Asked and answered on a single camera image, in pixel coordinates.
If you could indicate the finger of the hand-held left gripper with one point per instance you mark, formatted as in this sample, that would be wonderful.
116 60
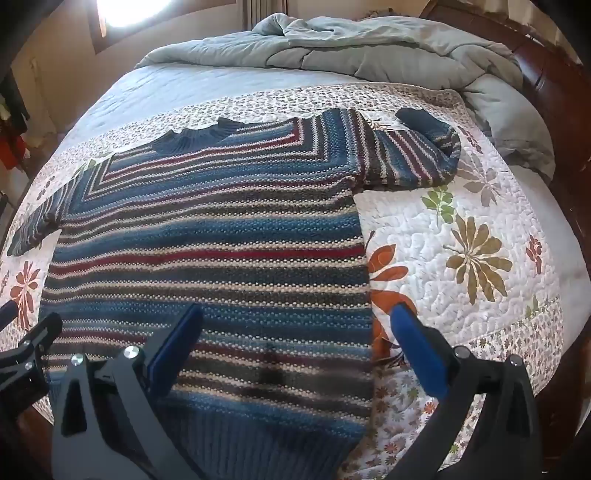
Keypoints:
6 313
32 346

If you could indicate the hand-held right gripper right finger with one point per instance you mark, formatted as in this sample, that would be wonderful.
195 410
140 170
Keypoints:
422 357

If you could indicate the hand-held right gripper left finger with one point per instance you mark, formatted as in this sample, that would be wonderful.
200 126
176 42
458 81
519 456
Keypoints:
178 344

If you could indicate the striped knit sweater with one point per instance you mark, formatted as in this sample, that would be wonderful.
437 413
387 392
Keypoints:
221 240

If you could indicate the hanging clothes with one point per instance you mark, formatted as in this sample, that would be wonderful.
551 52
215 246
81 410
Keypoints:
11 138

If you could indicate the floral quilted bedspread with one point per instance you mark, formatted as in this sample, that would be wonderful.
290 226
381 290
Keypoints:
466 277

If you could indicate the light blue bed sheet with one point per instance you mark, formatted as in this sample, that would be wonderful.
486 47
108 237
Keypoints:
138 92

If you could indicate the grey comforter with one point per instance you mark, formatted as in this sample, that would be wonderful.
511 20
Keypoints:
369 50

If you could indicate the window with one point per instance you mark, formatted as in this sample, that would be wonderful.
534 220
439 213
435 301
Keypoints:
120 14

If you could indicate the curtain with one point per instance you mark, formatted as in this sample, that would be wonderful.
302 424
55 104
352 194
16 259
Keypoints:
265 14

